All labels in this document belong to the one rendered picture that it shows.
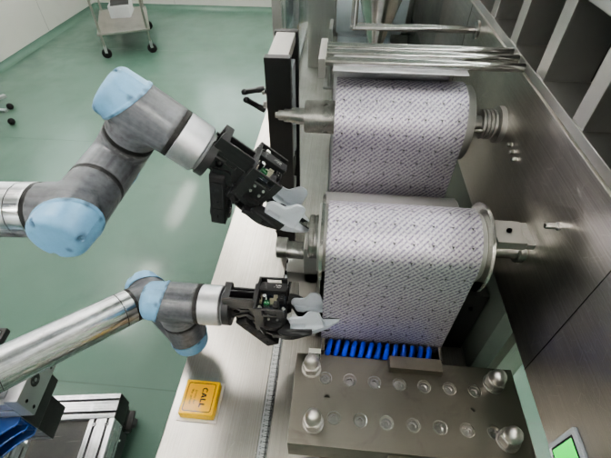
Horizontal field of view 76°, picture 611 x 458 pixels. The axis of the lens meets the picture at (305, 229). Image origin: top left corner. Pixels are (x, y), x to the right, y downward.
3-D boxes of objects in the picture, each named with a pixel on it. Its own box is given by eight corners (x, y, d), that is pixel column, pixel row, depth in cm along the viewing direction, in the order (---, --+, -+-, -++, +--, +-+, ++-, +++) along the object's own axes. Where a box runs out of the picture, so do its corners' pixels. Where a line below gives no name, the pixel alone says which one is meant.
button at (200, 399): (190, 383, 84) (187, 378, 82) (222, 386, 84) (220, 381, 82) (180, 417, 79) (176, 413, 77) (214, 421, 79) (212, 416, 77)
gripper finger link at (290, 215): (324, 228, 62) (278, 195, 59) (301, 245, 66) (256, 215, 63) (325, 215, 65) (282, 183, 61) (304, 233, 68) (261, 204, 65)
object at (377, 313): (321, 336, 78) (324, 280, 65) (440, 346, 77) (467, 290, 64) (321, 339, 78) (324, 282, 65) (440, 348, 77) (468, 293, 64)
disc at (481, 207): (454, 245, 75) (477, 184, 65) (456, 245, 75) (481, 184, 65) (471, 310, 65) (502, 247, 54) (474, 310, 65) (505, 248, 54)
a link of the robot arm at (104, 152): (57, 192, 57) (80, 144, 51) (94, 149, 65) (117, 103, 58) (110, 219, 60) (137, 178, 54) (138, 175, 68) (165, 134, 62)
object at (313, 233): (307, 265, 68) (311, 228, 72) (319, 266, 68) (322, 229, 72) (306, 244, 61) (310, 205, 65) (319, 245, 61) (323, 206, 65)
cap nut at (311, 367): (302, 358, 74) (302, 346, 71) (321, 360, 74) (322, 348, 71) (300, 377, 72) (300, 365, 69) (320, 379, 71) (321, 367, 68)
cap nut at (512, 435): (493, 428, 66) (503, 418, 62) (515, 430, 65) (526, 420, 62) (498, 452, 63) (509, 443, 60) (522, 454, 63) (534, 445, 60)
